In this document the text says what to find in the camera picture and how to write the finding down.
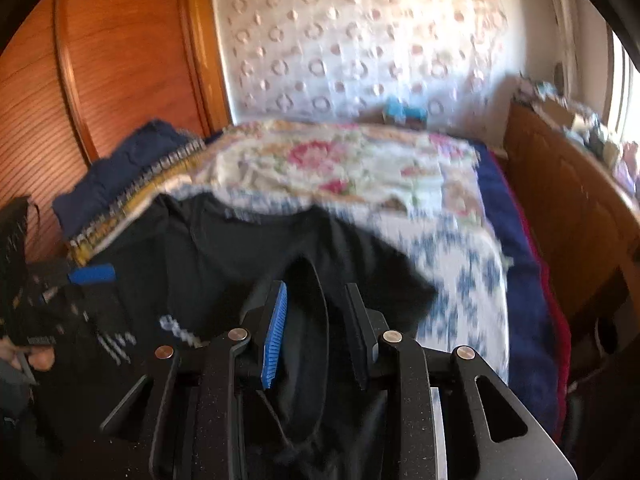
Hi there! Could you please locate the folded navy clothes stack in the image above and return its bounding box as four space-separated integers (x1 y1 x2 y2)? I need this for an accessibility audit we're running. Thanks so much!
52 119 206 240

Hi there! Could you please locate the yellow patterned folded cloth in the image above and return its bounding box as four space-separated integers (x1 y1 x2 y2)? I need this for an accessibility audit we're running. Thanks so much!
67 139 206 266

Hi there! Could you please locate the wooden wardrobe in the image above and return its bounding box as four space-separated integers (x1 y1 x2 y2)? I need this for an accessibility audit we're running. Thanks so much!
1 0 231 260

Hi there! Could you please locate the person left hand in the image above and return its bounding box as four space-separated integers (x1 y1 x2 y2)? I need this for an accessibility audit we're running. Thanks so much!
0 337 55 372

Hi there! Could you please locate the clutter on sideboard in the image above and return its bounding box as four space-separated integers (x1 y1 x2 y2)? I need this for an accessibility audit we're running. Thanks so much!
513 76 639 200

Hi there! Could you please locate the pink floral quilt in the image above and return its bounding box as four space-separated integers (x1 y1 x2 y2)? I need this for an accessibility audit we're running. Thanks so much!
201 119 485 221

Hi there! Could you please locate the circle patterned curtain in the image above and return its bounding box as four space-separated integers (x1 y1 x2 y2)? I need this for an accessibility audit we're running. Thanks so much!
214 0 508 129

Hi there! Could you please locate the navy blue blanket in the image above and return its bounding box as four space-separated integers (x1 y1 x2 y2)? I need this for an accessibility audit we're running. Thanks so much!
473 142 560 436

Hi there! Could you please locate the black garment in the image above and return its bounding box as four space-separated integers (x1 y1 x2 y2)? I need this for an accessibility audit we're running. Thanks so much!
36 193 437 479

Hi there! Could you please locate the blue white floral bedspread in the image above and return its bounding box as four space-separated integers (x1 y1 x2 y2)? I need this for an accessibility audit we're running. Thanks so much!
164 184 511 386

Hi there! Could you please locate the teal box on headboard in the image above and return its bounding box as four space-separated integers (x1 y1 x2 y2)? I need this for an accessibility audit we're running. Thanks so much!
383 96 427 130

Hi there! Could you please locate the wooden sideboard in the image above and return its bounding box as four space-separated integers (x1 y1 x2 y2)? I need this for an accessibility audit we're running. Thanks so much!
503 103 639 339

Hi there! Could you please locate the window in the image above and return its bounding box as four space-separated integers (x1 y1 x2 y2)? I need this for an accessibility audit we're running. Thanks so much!
608 30 640 143

